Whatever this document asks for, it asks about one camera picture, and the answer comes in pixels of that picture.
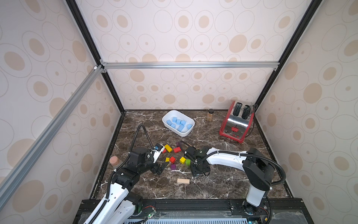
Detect long tan block bottom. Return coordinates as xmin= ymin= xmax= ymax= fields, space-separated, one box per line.
xmin=177 ymin=178 xmax=190 ymax=184

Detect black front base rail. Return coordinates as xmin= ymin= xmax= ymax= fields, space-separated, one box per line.
xmin=73 ymin=198 xmax=314 ymax=224

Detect silver diagonal frame bar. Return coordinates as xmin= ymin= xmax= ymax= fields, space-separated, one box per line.
xmin=1 ymin=65 xmax=104 ymax=209

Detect small red cube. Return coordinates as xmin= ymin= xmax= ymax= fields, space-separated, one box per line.
xmin=169 ymin=157 xmax=176 ymax=164

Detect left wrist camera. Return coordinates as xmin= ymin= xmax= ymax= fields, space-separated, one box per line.
xmin=153 ymin=143 xmax=165 ymax=163

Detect red silver toaster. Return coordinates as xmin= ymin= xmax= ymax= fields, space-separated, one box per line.
xmin=219 ymin=100 xmax=257 ymax=143

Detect silver horizontal frame bar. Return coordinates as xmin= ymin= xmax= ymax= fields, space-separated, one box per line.
xmin=103 ymin=61 xmax=280 ymax=70

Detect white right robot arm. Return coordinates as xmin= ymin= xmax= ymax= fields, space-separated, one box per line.
xmin=182 ymin=147 xmax=286 ymax=215

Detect small brown spice jar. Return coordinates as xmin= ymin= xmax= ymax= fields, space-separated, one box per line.
xmin=207 ymin=109 xmax=214 ymax=121

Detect pink lidded glass jar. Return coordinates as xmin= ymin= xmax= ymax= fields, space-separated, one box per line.
xmin=109 ymin=156 xmax=122 ymax=169

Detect long yellow block left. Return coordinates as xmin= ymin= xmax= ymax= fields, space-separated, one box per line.
xmin=165 ymin=144 xmax=173 ymax=153

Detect white rectangular dish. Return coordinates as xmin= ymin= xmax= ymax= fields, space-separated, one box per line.
xmin=162 ymin=110 xmax=195 ymax=137

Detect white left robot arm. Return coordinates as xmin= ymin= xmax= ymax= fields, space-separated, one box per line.
xmin=85 ymin=144 xmax=168 ymax=224

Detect small yellow cube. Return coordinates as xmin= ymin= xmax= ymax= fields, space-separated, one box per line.
xmin=180 ymin=157 xmax=186 ymax=164

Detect long red block middle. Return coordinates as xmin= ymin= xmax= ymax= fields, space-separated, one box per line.
xmin=174 ymin=147 xmax=182 ymax=153

